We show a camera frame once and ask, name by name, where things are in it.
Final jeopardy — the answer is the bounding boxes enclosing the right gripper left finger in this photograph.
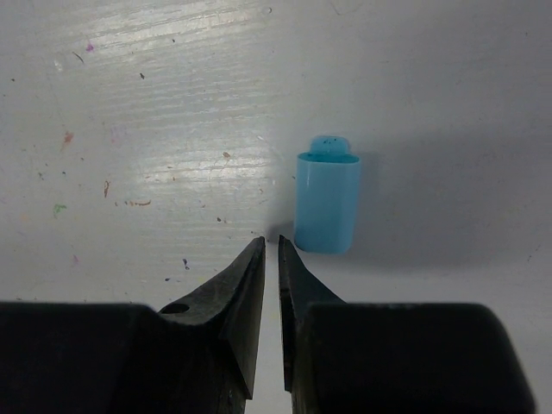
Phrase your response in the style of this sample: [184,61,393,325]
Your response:
[1,237,265,413]

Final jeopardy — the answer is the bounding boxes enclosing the blue pen cap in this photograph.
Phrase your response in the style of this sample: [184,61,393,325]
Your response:
[294,135,361,254]

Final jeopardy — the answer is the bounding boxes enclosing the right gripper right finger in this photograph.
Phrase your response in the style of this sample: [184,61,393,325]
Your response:
[278,238,536,413]

